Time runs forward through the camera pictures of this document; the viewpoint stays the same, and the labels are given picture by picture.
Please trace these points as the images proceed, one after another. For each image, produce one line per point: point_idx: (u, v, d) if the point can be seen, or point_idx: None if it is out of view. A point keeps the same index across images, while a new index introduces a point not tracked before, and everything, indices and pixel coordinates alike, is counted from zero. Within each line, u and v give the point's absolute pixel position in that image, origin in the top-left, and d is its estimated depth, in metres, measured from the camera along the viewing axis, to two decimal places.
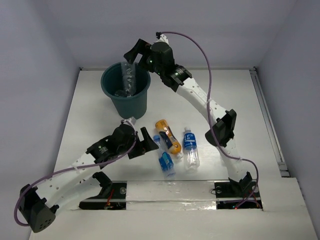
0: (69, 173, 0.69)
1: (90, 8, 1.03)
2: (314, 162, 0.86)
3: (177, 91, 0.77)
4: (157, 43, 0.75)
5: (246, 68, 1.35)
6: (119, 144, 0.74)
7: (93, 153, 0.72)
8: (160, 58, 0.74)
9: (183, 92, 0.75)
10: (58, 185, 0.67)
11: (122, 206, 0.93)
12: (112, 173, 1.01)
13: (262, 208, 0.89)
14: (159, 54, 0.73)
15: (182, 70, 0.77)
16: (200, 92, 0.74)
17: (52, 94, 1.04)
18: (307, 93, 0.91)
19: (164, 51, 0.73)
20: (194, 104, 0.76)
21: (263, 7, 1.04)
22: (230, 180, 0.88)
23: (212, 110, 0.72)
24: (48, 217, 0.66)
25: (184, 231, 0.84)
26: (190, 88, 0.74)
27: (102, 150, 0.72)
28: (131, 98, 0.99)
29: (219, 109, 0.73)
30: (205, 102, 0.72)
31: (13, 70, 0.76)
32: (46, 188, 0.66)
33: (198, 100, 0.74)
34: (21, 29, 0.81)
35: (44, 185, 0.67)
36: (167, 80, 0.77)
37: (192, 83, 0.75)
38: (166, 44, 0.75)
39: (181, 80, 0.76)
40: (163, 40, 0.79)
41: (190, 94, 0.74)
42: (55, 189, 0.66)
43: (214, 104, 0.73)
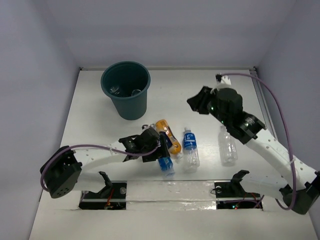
0: (104, 151, 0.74)
1: (89, 8, 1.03)
2: (314, 163, 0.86)
3: (248, 144, 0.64)
4: (224, 90, 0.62)
5: (246, 68, 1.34)
6: (144, 144, 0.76)
7: (123, 143, 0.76)
8: (229, 109, 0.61)
9: (257, 146, 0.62)
10: (94, 156, 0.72)
11: (122, 206, 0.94)
12: (112, 173, 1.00)
13: (262, 208, 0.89)
14: (227, 103, 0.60)
15: (253, 119, 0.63)
16: (279, 147, 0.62)
17: (52, 94, 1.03)
18: (307, 93, 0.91)
19: (234, 100, 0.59)
20: (270, 161, 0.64)
21: (264, 6, 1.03)
22: (232, 179, 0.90)
23: (298, 172, 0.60)
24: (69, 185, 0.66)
25: (184, 231, 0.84)
26: (266, 142, 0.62)
27: (130, 144, 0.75)
28: (132, 98, 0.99)
29: (306, 170, 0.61)
30: (288, 162, 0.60)
31: (13, 71, 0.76)
32: (84, 155, 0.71)
33: (277, 158, 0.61)
34: (20, 29, 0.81)
35: (82, 151, 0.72)
36: (236, 132, 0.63)
37: (268, 137, 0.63)
38: (233, 90, 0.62)
39: (253, 132, 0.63)
40: (224, 84, 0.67)
41: (266, 150, 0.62)
42: (90, 159, 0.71)
43: (299, 163, 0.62)
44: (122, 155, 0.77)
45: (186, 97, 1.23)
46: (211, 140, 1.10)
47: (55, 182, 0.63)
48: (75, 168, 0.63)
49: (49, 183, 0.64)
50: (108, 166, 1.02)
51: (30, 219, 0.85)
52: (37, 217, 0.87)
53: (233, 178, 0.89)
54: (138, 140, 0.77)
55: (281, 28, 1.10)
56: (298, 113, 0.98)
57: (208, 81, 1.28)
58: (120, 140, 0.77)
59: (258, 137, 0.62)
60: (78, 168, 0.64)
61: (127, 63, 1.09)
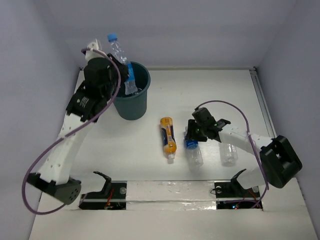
0: (62, 145, 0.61)
1: (89, 8, 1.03)
2: (314, 163, 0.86)
3: (221, 139, 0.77)
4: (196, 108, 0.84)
5: (246, 68, 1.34)
6: (98, 86, 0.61)
7: (75, 110, 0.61)
8: (200, 118, 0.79)
9: (225, 136, 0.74)
10: (59, 161, 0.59)
11: (122, 206, 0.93)
12: (112, 173, 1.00)
13: (262, 208, 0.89)
14: (197, 115, 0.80)
15: (223, 121, 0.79)
16: (240, 130, 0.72)
17: (52, 94, 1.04)
18: (307, 93, 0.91)
19: (199, 111, 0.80)
20: (241, 147, 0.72)
21: (264, 6, 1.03)
22: (232, 179, 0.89)
23: (255, 141, 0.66)
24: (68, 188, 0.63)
25: (184, 231, 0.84)
26: (229, 130, 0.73)
27: (82, 103, 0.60)
28: (132, 98, 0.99)
29: (263, 139, 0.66)
30: (245, 136, 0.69)
31: (13, 71, 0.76)
32: (49, 169, 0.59)
33: (239, 138, 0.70)
34: (20, 29, 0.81)
35: (44, 167, 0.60)
36: (210, 133, 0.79)
37: (231, 127, 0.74)
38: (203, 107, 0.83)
39: (222, 127, 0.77)
40: None
41: (231, 135, 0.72)
42: (56, 167, 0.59)
43: (257, 135, 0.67)
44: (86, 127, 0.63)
45: (186, 97, 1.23)
46: (211, 140, 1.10)
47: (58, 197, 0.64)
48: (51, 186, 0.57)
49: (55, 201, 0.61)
50: (108, 166, 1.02)
51: (30, 220, 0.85)
52: (36, 217, 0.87)
53: (234, 178, 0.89)
54: (88, 89, 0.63)
55: (281, 28, 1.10)
56: (298, 113, 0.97)
57: (208, 82, 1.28)
58: (69, 111, 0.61)
59: (223, 129, 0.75)
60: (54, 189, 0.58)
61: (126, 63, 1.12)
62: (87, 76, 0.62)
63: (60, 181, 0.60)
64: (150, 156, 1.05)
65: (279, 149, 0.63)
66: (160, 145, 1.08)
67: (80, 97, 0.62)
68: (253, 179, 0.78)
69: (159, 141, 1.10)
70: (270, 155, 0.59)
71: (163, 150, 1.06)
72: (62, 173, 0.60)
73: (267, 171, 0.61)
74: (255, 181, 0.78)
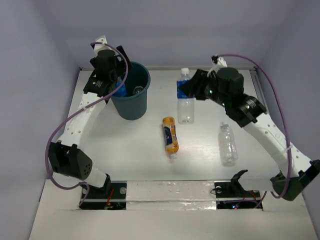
0: (81, 116, 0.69)
1: (89, 8, 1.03)
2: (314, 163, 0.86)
3: (245, 127, 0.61)
4: (224, 70, 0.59)
5: (246, 68, 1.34)
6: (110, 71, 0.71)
7: (91, 91, 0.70)
8: (229, 88, 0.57)
9: (255, 131, 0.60)
10: (80, 128, 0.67)
11: (122, 206, 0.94)
12: (113, 173, 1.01)
13: (262, 208, 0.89)
14: (227, 82, 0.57)
15: (254, 102, 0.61)
16: (278, 134, 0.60)
17: (51, 94, 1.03)
18: (307, 93, 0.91)
19: (234, 78, 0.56)
20: (267, 148, 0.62)
21: (264, 7, 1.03)
22: (232, 180, 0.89)
23: (293, 159, 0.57)
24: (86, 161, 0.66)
25: (184, 231, 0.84)
26: (265, 127, 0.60)
27: (98, 84, 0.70)
28: (132, 98, 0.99)
29: (302, 159, 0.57)
30: (285, 148, 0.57)
31: (13, 71, 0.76)
32: (70, 136, 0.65)
33: (274, 144, 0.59)
34: (20, 30, 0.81)
35: (65, 136, 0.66)
36: (235, 114, 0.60)
37: (267, 121, 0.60)
38: (235, 69, 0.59)
39: (254, 115, 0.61)
40: (221, 63, 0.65)
41: (264, 135, 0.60)
42: (77, 132, 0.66)
43: (295, 151, 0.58)
44: (100, 104, 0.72)
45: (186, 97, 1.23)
46: (211, 140, 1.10)
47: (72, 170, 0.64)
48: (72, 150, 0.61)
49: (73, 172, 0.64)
50: (108, 166, 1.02)
51: (30, 220, 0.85)
52: (37, 217, 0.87)
53: (233, 178, 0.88)
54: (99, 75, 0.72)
55: (280, 28, 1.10)
56: (297, 113, 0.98)
57: None
58: (86, 91, 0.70)
59: (258, 123, 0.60)
60: (76, 150, 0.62)
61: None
62: (98, 62, 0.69)
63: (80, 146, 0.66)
64: (151, 155, 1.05)
65: None
66: (160, 145, 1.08)
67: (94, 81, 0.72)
68: (258, 185, 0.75)
69: (160, 141, 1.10)
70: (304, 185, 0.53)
71: (164, 150, 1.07)
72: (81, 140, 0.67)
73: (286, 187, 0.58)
74: (259, 186, 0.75)
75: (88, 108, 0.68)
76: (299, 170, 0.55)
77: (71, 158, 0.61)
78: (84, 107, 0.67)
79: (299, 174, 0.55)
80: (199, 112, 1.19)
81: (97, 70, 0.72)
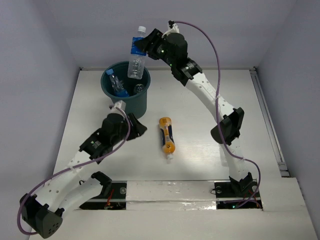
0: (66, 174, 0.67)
1: (89, 8, 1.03)
2: (314, 163, 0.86)
3: (187, 86, 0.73)
4: (173, 35, 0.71)
5: (246, 68, 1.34)
6: (110, 135, 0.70)
7: (87, 150, 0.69)
8: (175, 51, 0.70)
9: (192, 87, 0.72)
10: (58, 187, 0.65)
11: (122, 206, 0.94)
12: (112, 172, 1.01)
13: (262, 208, 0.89)
14: (173, 46, 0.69)
15: (193, 64, 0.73)
16: (210, 88, 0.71)
17: (52, 94, 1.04)
18: (307, 93, 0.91)
19: (179, 44, 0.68)
20: (203, 101, 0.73)
21: (264, 7, 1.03)
22: (230, 179, 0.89)
23: (220, 107, 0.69)
24: (55, 221, 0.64)
25: (184, 231, 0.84)
26: (199, 83, 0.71)
27: (95, 145, 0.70)
28: (132, 98, 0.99)
29: (226, 106, 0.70)
30: (213, 99, 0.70)
31: (13, 71, 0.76)
32: (47, 193, 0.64)
33: (206, 96, 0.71)
34: (21, 30, 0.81)
35: (42, 191, 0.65)
36: (178, 74, 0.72)
37: (202, 79, 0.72)
38: (182, 36, 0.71)
39: (192, 74, 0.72)
40: (175, 30, 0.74)
41: (199, 89, 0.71)
42: (55, 193, 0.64)
43: (223, 100, 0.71)
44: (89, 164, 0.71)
45: (186, 97, 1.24)
46: (211, 140, 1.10)
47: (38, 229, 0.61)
48: (41, 212, 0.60)
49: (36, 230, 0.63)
50: (108, 166, 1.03)
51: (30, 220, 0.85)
52: None
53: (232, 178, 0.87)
54: (101, 135, 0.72)
55: (281, 28, 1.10)
56: (297, 113, 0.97)
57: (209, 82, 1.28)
58: (81, 148, 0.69)
59: (193, 78, 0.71)
60: (44, 212, 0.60)
61: (121, 64, 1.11)
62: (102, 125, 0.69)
63: (53, 206, 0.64)
64: (149, 156, 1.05)
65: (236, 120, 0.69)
66: (159, 144, 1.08)
67: (94, 140, 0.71)
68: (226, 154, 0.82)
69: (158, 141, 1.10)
70: (227, 124, 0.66)
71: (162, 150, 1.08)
72: (56, 200, 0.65)
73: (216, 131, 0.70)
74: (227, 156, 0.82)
75: (75, 169, 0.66)
76: (223, 114, 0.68)
77: (38, 219, 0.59)
78: (71, 168, 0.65)
79: (223, 117, 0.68)
80: (199, 112, 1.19)
81: (100, 130, 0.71)
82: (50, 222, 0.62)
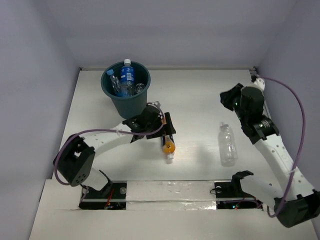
0: (111, 134, 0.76)
1: (89, 8, 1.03)
2: (314, 162, 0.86)
3: (256, 145, 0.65)
4: (249, 88, 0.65)
5: (246, 68, 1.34)
6: (147, 122, 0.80)
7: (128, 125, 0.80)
8: (250, 105, 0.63)
9: (263, 148, 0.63)
10: (103, 140, 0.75)
11: (122, 206, 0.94)
12: (109, 169, 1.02)
13: (262, 208, 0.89)
14: (248, 99, 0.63)
15: (269, 123, 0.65)
16: (284, 155, 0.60)
17: (52, 94, 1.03)
18: (307, 92, 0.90)
19: (255, 98, 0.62)
20: (272, 167, 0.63)
21: (264, 6, 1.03)
22: (235, 179, 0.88)
23: (294, 183, 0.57)
24: (86, 170, 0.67)
25: (184, 231, 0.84)
26: (273, 146, 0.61)
27: (134, 125, 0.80)
28: (133, 97, 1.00)
29: (304, 184, 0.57)
30: (288, 170, 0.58)
31: (13, 71, 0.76)
32: (93, 139, 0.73)
33: (279, 165, 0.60)
34: (20, 30, 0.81)
35: (90, 137, 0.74)
36: (248, 129, 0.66)
37: (278, 142, 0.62)
38: (261, 91, 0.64)
39: (265, 134, 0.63)
40: (257, 84, 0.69)
41: (271, 153, 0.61)
42: (100, 142, 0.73)
43: (300, 176, 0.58)
44: (126, 138, 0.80)
45: (186, 97, 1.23)
46: (211, 140, 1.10)
47: (72, 169, 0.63)
48: (88, 152, 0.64)
49: (66, 175, 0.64)
50: (107, 166, 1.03)
51: (30, 219, 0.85)
52: (37, 217, 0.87)
53: (235, 175, 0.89)
54: (139, 120, 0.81)
55: (280, 28, 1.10)
56: (298, 112, 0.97)
57: (209, 82, 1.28)
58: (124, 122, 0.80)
59: (267, 139, 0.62)
60: (92, 152, 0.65)
61: (122, 64, 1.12)
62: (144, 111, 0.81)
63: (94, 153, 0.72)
64: (146, 155, 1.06)
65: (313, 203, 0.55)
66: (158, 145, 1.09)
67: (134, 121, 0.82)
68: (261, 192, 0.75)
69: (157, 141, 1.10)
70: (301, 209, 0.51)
71: (161, 151, 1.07)
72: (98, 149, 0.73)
73: (283, 210, 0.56)
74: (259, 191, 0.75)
75: (119, 133, 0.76)
76: (298, 193, 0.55)
77: (82, 156, 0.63)
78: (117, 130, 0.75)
79: (297, 197, 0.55)
80: (199, 112, 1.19)
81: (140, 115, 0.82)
82: (84, 169, 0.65)
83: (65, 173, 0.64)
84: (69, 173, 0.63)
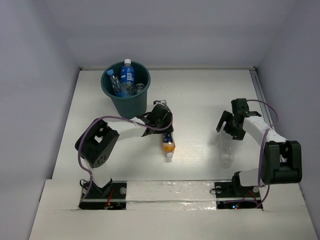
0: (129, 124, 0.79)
1: (89, 8, 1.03)
2: (313, 162, 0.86)
3: (245, 125, 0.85)
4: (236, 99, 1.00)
5: (246, 68, 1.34)
6: (158, 119, 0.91)
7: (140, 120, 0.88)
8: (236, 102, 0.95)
9: (248, 123, 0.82)
10: (124, 127, 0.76)
11: (122, 206, 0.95)
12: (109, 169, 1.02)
13: (262, 208, 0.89)
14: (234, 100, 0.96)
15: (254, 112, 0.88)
16: (263, 124, 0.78)
17: (52, 94, 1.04)
18: (307, 92, 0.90)
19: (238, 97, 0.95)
20: (257, 137, 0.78)
21: (264, 7, 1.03)
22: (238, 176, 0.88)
23: (269, 135, 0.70)
24: (107, 152, 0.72)
25: (185, 231, 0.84)
26: (253, 120, 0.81)
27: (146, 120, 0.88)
28: (133, 98, 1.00)
29: (278, 137, 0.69)
30: (263, 129, 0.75)
31: (13, 71, 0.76)
32: (115, 125, 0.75)
33: (257, 128, 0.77)
34: (21, 30, 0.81)
35: (112, 123, 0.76)
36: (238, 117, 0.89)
37: (258, 119, 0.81)
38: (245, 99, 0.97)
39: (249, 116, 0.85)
40: None
41: (252, 124, 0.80)
42: (121, 128, 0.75)
43: (273, 132, 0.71)
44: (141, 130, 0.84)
45: (186, 97, 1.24)
46: (211, 140, 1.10)
47: (95, 150, 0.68)
48: (113, 134, 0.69)
49: (89, 156, 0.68)
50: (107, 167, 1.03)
51: (30, 219, 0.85)
52: (37, 217, 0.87)
53: (235, 174, 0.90)
54: (150, 117, 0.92)
55: (280, 28, 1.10)
56: (297, 112, 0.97)
57: (209, 82, 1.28)
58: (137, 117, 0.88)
59: (250, 118, 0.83)
60: (115, 135, 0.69)
61: (122, 64, 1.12)
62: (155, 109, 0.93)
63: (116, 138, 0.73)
64: (146, 155, 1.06)
65: (288, 154, 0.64)
66: (159, 145, 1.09)
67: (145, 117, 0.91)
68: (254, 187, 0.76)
69: (156, 141, 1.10)
70: (274, 149, 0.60)
71: (162, 151, 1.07)
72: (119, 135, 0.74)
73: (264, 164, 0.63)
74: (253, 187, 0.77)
75: (137, 124, 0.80)
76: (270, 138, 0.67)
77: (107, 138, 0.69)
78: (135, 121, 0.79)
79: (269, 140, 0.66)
80: (199, 112, 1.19)
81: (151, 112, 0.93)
82: (106, 150, 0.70)
83: (88, 153, 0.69)
84: (92, 154, 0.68)
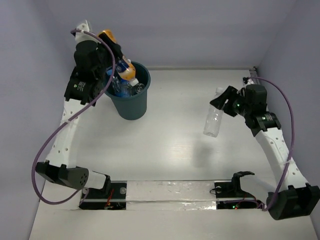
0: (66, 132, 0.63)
1: (89, 8, 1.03)
2: (314, 162, 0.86)
3: (257, 136, 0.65)
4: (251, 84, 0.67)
5: (246, 68, 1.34)
6: (92, 70, 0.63)
7: (73, 95, 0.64)
8: (252, 97, 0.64)
9: (263, 139, 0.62)
10: (67, 145, 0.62)
11: (122, 206, 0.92)
12: (109, 170, 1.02)
13: (262, 208, 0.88)
14: (251, 92, 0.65)
15: (272, 117, 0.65)
16: (282, 147, 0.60)
17: (51, 94, 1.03)
18: (307, 92, 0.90)
19: (257, 90, 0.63)
20: (269, 160, 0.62)
21: (264, 6, 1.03)
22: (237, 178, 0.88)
23: (288, 174, 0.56)
24: (80, 173, 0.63)
25: (184, 231, 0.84)
26: (272, 138, 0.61)
27: (80, 87, 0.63)
28: (132, 98, 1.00)
29: (297, 177, 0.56)
30: (283, 162, 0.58)
31: (13, 70, 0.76)
32: (56, 155, 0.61)
33: (275, 156, 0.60)
34: (20, 30, 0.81)
35: (52, 155, 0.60)
36: (250, 121, 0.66)
37: (277, 135, 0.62)
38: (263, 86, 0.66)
39: (266, 126, 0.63)
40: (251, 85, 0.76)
41: (269, 145, 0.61)
42: (65, 150, 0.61)
43: (295, 168, 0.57)
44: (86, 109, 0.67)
45: (186, 97, 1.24)
46: (211, 140, 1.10)
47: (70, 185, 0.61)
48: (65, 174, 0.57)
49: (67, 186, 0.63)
50: (108, 167, 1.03)
51: (29, 220, 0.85)
52: (37, 217, 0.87)
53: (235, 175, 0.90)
54: (83, 74, 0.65)
55: (281, 28, 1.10)
56: (297, 111, 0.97)
57: (209, 82, 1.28)
58: (67, 96, 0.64)
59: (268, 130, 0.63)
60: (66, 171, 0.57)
61: None
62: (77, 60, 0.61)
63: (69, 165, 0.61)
64: (146, 155, 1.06)
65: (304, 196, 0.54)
66: (159, 145, 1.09)
67: (76, 81, 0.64)
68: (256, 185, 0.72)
69: (156, 141, 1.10)
70: (290, 201, 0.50)
71: (162, 150, 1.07)
72: (70, 157, 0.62)
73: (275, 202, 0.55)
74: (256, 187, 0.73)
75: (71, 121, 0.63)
76: (289, 184, 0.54)
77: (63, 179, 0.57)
78: (67, 121, 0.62)
79: (289, 187, 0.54)
80: (199, 112, 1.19)
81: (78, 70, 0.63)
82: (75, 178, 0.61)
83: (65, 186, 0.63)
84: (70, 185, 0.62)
